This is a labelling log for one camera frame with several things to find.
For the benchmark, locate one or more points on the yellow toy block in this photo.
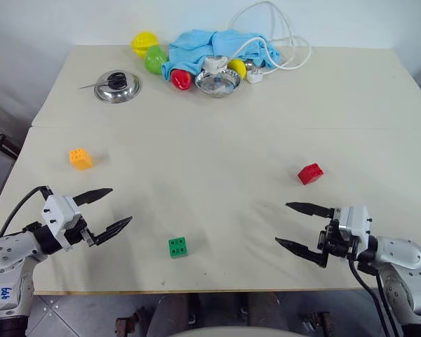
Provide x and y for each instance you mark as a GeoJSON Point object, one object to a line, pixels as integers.
{"type": "Point", "coordinates": [80, 159]}

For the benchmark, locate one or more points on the green plastic toy fruit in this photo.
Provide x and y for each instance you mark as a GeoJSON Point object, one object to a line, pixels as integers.
{"type": "Point", "coordinates": [155, 59]}

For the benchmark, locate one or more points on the green toy block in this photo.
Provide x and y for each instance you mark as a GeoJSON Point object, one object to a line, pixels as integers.
{"type": "Point", "coordinates": [178, 247]}

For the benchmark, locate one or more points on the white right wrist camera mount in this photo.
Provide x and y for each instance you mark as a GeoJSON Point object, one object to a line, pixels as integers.
{"type": "Point", "coordinates": [354, 222]}

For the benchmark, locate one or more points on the red toy block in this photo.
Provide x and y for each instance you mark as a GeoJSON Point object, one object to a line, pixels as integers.
{"type": "Point", "coordinates": [311, 173]}

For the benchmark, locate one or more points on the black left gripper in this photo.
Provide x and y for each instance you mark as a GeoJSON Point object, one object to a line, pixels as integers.
{"type": "Point", "coordinates": [80, 234]}

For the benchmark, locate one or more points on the steel bowl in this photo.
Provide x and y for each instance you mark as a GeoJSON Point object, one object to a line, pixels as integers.
{"type": "Point", "coordinates": [218, 83]}

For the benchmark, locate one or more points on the white crumpled object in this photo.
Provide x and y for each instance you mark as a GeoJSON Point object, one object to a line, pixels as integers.
{"type": "Point", "coordinates": [214, 64]}

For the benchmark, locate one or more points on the red plastic toy fruit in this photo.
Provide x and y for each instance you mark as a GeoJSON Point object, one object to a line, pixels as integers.
{"type": "Point", "coordinates": [181, 80]}

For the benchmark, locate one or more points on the small yellow plastic toy fruit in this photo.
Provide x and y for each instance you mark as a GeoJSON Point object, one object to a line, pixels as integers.
{"type": "Point", "coordinates": [238, 66]}

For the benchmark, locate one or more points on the steel pot lid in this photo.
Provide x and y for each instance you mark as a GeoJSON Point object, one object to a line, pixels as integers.
{"type": "Point", "coordinates": [118, 85]}

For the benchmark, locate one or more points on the small shiny metal ball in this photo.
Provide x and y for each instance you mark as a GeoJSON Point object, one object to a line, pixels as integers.
{"type": "Point", "coordinates": [250, 64]}

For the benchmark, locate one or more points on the thin metal stick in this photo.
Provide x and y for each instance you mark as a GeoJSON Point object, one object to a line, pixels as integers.
{"type": "Point", "coordinates": [88, 86]}

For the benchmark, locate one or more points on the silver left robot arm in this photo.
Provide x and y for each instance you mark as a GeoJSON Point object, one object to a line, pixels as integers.
{"type": "Point", "coordinates": [7, 252]}

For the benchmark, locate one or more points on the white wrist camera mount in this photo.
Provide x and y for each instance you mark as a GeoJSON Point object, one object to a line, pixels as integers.
{"type": "Point", "coordinates": [354, 222]}
{"type": "Point", "coordinates": [60, 215]}

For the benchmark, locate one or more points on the light blue cloth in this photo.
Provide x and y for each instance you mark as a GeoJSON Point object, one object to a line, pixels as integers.
{"type": "Point", "coordinates": [210, 49]}

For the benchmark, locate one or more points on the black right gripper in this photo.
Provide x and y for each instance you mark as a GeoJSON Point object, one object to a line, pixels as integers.
{"type": "Point", "coordinates": [333, 241]}

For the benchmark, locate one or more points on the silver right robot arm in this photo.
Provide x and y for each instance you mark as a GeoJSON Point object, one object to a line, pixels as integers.
{"type": "Point", "coordinates": [403, 267]}

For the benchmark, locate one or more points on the dark rounded robot legs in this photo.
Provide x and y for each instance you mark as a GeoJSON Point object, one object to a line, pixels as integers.
{"type": "Point", "coordinates": [214, 312]}

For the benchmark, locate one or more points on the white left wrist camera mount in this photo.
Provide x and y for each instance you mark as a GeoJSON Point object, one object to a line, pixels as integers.
{"type": "Point", "coordinates": [60, 215]}

